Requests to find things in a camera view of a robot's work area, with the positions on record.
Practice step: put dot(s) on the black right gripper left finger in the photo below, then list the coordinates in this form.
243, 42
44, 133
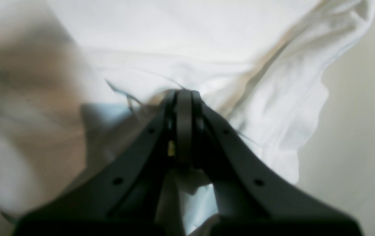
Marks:
122, 199

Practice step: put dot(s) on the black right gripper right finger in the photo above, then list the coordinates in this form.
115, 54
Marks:
251, 199

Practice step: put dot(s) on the white T-shirt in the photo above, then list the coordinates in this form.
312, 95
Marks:
80, 80

